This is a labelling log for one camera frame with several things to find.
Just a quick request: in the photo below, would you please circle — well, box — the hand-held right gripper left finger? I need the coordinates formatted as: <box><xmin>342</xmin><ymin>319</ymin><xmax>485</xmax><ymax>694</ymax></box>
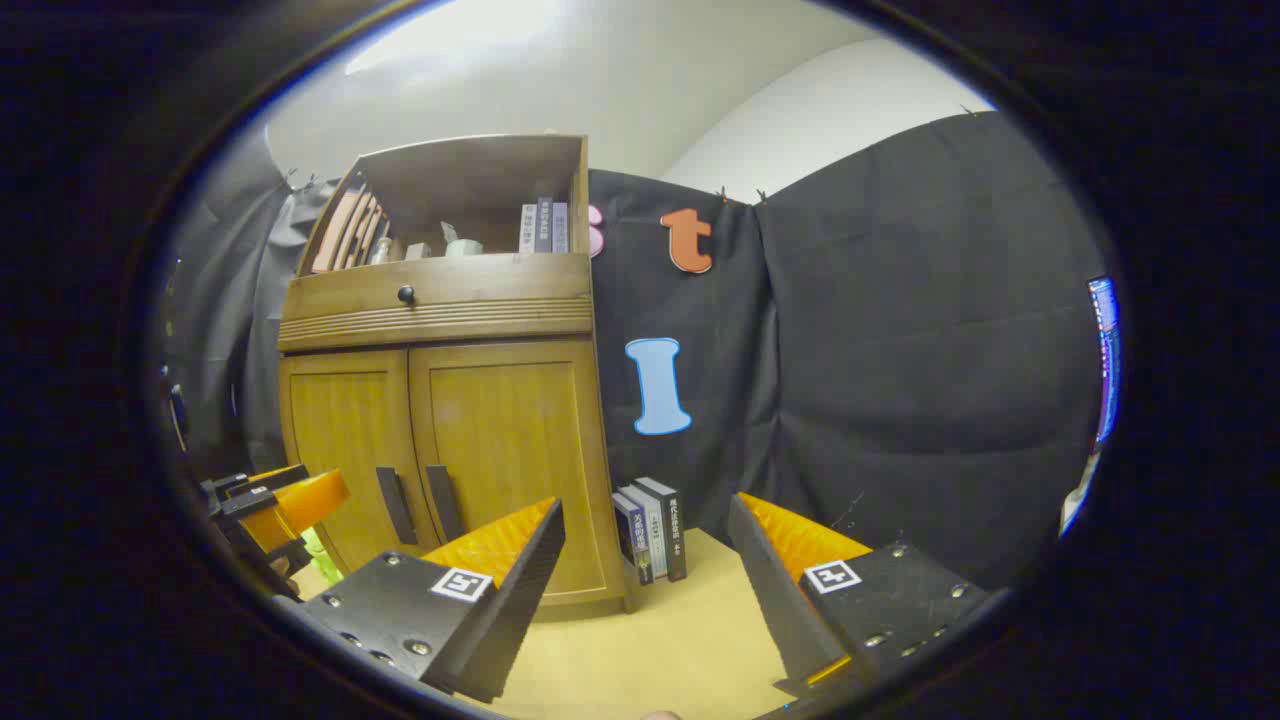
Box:
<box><xmin>297</xmin><ymin>497</ymin><xmax>567</xmax><ymax>704</ymax></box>

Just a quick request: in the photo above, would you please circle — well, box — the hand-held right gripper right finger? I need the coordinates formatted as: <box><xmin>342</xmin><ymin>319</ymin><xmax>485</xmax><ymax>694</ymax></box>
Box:
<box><xmin>727</xmin><ymin>492</ymin><xmax>991</xmax><ymax>701</ymax></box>

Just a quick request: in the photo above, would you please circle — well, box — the wooden shoe cabinet door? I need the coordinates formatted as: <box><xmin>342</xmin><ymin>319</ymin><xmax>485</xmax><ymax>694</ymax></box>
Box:
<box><xmin>280</xmin><ymin>348</ymin><xmax>441</xmax><ymax>576</ymax></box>
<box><xmin>408</xmin><ymin>338</ymin><xmax>626</xmax><ymax>601</ymax></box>

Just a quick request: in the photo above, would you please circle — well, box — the black door handle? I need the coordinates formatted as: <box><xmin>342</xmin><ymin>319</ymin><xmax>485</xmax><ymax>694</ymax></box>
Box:
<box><xmin>426</xmin><ymin>464</ymin><xmax>466</xmax><ymax>541</ymax></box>
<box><xmin>376</xmin><ymin>466</ymin><xmax>419</xmax><ymax>546</ymax></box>

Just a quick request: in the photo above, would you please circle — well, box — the wooden double-door shoe cabinet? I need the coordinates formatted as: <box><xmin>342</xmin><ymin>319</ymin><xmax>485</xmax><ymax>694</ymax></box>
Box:
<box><xmin>277</xmin><ymin>134</ymin><xmax>641</xmax><ymax>613</ymax></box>

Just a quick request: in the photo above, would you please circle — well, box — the green toy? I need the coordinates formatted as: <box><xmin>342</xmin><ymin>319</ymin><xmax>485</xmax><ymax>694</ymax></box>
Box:
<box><xmin>298</xmin><ymin>528</ymin><xmax>346</xmax><ymax>586</ymax></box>

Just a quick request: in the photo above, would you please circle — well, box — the black standing book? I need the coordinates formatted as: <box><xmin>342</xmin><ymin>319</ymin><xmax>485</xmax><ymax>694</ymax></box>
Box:
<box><xmin>636</xmin><ymin>477</ymin><xmax>688</xmax><ymax>583</ymax></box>

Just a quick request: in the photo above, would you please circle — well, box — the dark blue standing book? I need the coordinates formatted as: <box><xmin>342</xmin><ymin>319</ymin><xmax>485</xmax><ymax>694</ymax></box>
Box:
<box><xmin>612</xmin><ymin>490</ymin><xmax>654</xmax><ymax>586</ymax></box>

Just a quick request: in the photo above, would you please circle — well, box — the grey standing book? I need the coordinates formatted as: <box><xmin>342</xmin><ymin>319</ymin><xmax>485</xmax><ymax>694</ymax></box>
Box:
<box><xmin>620</xmin><ymin>484</ymin><xmax>669</xmax><ymax>581</ymax></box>

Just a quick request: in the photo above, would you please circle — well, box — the wooden drawer with black knob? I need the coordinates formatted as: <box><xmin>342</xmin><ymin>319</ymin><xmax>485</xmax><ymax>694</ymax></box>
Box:
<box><xmin>283</xmin><ymin>252</ymin><xmax>593</xmax><ymax>326</ymax></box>

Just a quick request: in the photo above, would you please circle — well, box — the black backdrop cloth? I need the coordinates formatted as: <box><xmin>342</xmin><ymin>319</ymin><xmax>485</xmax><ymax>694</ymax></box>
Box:
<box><xmin>165</xmin><ymin>110</ymin><xmax>1111</xmax><ymax>591</ymax></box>

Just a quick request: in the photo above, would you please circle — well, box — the computer monitor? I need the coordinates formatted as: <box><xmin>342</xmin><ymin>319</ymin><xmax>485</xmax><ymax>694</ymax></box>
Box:
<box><xmin>1088</xmin><ymin>275</ymin><xmax>1121</xmax><ymax>446</ymax></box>

